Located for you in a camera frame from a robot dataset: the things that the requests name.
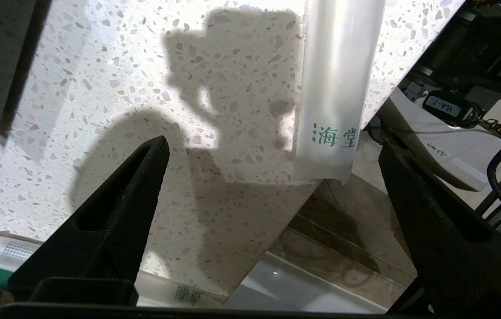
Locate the long slim toothbrush packet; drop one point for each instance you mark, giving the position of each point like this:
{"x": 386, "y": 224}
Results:
{"x": 15, "y": 250}

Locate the wide toothbrush packet green label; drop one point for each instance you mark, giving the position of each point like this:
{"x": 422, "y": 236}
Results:
{"x": 337, "y": 79}

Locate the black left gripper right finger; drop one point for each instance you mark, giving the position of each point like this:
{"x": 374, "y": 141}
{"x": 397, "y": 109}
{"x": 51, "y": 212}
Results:
{"x": 445, "y": 257}

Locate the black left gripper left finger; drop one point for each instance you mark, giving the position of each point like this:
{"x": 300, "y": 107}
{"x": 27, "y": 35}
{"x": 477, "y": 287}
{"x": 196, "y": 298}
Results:
{"x": 122, "y": 221}

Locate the white bathtub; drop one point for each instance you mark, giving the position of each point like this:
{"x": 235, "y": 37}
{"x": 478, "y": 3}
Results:
{"x": 295, "y": 288}

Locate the black labelled key fob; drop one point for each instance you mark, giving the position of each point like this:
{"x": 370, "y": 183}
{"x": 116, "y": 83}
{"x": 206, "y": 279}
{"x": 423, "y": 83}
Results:
{"x": 448, "y": 107}

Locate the grey robot wheeled base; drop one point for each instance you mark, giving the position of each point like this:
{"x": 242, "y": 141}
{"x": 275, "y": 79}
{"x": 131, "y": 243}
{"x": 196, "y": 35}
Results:
{"x": 450, "y": 150}

